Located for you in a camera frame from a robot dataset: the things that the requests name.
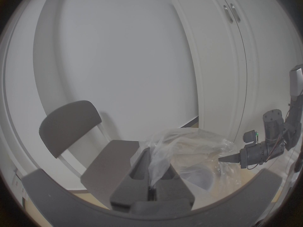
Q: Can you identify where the clear plastic bag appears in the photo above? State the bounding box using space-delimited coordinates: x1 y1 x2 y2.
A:
130 128 239 191

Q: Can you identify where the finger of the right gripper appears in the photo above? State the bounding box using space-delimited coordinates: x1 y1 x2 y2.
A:
218 151 241 164

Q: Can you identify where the grey and white chair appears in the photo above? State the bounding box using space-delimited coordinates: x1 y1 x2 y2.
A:
39 100 140 210

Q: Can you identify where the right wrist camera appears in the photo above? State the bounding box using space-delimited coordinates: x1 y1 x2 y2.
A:
243 130 259 148

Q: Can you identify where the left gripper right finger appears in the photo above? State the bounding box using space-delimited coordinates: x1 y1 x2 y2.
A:
153 163 196 211

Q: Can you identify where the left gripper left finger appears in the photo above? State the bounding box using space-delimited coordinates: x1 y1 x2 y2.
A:
110 147 152 211

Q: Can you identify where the white wardrobe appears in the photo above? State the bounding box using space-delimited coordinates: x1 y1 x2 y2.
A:
166 0 303 181

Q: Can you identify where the white trash bin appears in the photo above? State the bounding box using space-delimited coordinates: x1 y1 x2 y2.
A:
179 163 214 191

